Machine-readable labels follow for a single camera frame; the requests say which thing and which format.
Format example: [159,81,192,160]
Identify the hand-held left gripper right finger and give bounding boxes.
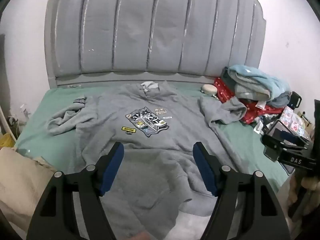
[192,141,292,240]

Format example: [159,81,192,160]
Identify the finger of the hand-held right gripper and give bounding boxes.
[261,127,313,146]
[264,144,284,162]

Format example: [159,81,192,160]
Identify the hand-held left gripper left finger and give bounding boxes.
[26,142,125,240]

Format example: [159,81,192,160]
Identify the grey printed hoodie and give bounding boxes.
[46,80,250,240]

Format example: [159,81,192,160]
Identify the person's right hand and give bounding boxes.
[303,177,320,193]

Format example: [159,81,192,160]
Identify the floral patterned packet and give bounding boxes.
[281,106,307,134]

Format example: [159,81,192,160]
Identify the dark cloth with white trim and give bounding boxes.
[252,115,278,136]

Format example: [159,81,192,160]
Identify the dark grey cloth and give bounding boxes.
[220,67,293,108]

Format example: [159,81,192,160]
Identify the grey folded cloth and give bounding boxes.
[235,84,272,101]

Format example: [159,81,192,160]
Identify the green bed sheet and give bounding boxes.
[15,80,290,193]

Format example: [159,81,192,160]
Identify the red dotted cloth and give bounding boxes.
[214,76,285,125]

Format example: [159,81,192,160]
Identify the cream round case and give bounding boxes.
[201,84,218,95]

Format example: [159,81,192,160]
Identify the beige quilt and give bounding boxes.
[0,146,58,230]

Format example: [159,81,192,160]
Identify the yellow bag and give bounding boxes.
[0,133,14,148]

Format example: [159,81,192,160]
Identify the grey padded headboard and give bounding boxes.
[45,0,267,88]

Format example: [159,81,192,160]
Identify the dark grey panel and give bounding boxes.
[0,34,7,75]

